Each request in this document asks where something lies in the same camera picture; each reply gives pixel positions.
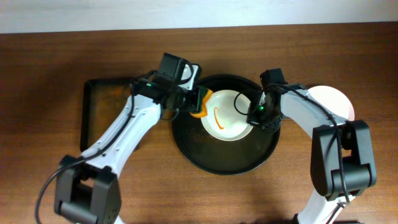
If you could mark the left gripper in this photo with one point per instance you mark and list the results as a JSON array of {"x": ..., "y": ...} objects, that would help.
[{"x": 196, "y": 100}]

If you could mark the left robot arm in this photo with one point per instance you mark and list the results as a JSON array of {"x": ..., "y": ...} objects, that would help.
[{"x": 87, "y": 187}]

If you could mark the black rectangular tray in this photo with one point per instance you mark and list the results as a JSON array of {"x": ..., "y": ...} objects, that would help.
[{"x": 103, "y": 100}]

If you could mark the white plate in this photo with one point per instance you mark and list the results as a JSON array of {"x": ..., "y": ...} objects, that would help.
[
  {"x": 222, "y": 121},
  {"x": 334, "y": 100}
]

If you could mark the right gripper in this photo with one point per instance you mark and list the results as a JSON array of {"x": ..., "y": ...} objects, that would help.
[{"x": 259, "y": 121}]

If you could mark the orange green sponge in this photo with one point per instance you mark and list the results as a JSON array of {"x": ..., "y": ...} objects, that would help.
[{"x": 204, "y": 96}]

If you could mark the round black tray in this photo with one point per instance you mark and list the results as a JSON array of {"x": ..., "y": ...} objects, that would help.
[{"x": 222, "y": 157}]

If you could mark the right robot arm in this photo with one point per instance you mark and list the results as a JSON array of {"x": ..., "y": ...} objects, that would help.
[{"x": 342, "y": 162}]

